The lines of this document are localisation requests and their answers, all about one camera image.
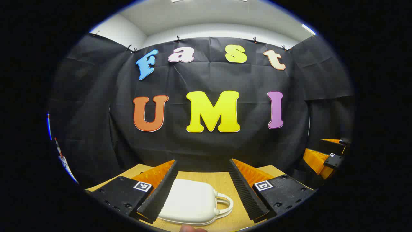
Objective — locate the ceiling light strip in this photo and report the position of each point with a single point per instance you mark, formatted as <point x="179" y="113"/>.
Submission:
<point x="309" y="29"/>

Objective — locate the white suitcase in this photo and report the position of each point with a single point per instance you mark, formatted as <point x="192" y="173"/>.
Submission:
<point x="193" y="199"/>

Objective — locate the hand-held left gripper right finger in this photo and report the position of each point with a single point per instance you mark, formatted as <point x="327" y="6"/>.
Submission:
<point x="244" y="193"/>

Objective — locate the computer monitor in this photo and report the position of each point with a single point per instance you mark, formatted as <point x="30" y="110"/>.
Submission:
<point x="49" y="125"/>

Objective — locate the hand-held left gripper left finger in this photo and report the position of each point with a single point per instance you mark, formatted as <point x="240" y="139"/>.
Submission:
<point x="162" y="193"/>

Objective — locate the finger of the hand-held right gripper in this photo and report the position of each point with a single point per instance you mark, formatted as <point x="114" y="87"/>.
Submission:
<point x="333" y="146"/>
<point x="333" y="161"/>

